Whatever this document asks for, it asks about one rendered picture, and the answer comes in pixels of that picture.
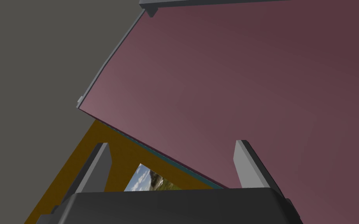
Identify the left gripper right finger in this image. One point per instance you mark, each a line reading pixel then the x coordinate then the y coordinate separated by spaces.
pixel 250 170

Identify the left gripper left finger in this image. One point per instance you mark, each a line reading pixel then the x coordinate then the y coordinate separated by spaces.
pixel 96 173

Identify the landscape picture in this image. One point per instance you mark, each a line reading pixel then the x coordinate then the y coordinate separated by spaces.
pixel 148 181

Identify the mauve door leaf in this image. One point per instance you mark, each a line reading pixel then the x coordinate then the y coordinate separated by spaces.
pixel 229 93

